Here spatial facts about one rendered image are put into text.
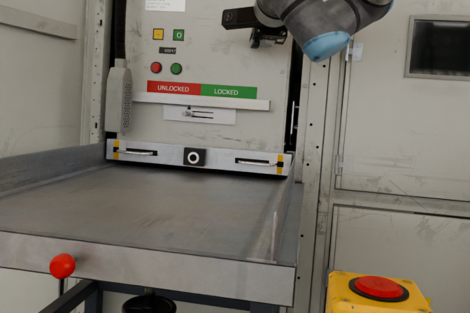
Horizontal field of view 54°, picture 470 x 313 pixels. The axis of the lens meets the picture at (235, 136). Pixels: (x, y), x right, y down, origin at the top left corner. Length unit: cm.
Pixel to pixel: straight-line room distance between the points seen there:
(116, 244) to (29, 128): 68
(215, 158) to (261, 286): 71
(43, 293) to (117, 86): 69
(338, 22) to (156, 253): 57
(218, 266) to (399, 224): 75
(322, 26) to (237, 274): 52
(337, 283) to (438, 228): 91
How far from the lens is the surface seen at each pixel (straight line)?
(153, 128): 135
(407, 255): 133
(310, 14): 94
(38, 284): 158
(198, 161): 128
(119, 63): 129
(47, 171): 115
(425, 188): 130
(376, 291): 42
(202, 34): 132
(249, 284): 64
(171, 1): 137
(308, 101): 127
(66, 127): 140
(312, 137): 127
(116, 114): 127
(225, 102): 125
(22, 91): 127
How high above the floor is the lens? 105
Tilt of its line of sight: 4 degrees down
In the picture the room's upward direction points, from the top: 4 degrees clockwise
